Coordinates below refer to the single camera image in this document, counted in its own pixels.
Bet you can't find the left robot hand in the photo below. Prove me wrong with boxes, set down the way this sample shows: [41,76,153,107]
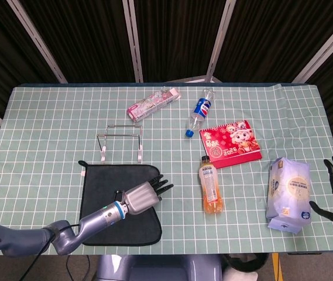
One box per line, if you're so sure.
[115,174,174,216]

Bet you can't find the dark blue cloth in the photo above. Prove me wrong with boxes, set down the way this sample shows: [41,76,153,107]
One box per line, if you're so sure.
[77,160,163,246]

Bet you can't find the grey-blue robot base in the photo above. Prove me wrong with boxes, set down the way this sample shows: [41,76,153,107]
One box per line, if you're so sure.
[95,253,224,281]

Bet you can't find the pale blue tissue pack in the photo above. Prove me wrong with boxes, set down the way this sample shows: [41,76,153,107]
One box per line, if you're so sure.
[265,156,313,234]

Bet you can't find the orange juice bottle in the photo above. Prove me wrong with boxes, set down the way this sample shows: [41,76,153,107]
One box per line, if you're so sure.
[198,155,224,215]

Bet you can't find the pink toothpaste box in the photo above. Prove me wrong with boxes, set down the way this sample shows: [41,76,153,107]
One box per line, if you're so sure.
[126,87,182,123]

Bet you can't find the green checked tablecloth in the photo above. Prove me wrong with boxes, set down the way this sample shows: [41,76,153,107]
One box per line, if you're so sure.
[0,83,333,256]

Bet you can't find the red desk calendar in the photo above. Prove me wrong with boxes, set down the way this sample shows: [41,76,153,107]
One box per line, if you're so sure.
[198,119,263,169]

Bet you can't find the clear Pepsi bottle blue cap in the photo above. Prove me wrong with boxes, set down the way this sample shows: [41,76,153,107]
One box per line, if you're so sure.
[184,87,216,138]

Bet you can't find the black round bin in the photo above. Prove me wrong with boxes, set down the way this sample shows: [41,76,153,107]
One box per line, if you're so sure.
[221,253,269,281]

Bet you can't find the metal wire rack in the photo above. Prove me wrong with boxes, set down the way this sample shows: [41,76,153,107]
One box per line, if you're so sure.
[96,124,143,163]

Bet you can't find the yellow post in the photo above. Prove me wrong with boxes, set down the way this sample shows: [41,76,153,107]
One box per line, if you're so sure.
[272,253,281,281]

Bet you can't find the black floor cable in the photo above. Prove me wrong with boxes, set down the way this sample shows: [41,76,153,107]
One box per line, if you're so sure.
[65,254,91,281]

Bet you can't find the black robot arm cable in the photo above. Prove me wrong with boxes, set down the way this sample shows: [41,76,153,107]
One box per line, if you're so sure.
[25,224,81,281]

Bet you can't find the white partition frame post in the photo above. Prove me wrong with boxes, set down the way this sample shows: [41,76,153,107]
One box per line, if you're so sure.
[6,0,68,84]
[122,0,145,83]
[205,0,237,83]
[291,11,333,84]

